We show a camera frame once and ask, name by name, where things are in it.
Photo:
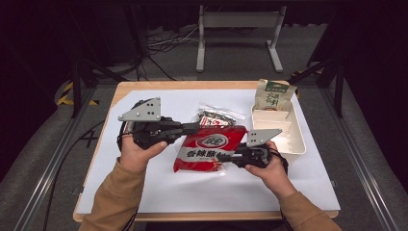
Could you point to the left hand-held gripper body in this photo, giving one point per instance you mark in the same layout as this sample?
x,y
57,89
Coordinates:
x,y
150,130

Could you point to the white plastic bin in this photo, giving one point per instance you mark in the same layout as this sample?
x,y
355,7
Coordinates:
x,y
288,138

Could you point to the white metal stand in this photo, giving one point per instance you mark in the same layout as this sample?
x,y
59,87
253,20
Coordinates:
x,y
239,19

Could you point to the wooden table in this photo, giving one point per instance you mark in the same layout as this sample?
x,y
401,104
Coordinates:
x,y
179,85

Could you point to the red snack bag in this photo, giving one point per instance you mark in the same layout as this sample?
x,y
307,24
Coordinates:
x,y
208,150

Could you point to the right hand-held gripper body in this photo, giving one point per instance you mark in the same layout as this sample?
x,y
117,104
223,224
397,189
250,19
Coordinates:
x,y
253,154

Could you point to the aluminium floor rail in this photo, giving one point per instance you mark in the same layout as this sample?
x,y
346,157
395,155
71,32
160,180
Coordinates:
x,y
356,160
48,176

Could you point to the black metal stand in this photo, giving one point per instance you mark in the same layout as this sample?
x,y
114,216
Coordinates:
x,y
77,80
336,83

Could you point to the beige and green drink pouch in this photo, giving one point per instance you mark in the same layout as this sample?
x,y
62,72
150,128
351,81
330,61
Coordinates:
x,y
272,96

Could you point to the person's left hand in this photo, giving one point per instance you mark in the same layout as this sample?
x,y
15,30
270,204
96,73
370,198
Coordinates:
x,y
134,157

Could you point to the clear bag of dried vegetables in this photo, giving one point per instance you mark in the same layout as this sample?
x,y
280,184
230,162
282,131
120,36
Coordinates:
x,y
221,114

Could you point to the person's right hand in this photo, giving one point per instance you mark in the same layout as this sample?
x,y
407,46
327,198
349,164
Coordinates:
x,y
275,174

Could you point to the yellow and black floor tape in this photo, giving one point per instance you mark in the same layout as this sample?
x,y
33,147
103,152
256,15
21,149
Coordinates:
x,y
65,94

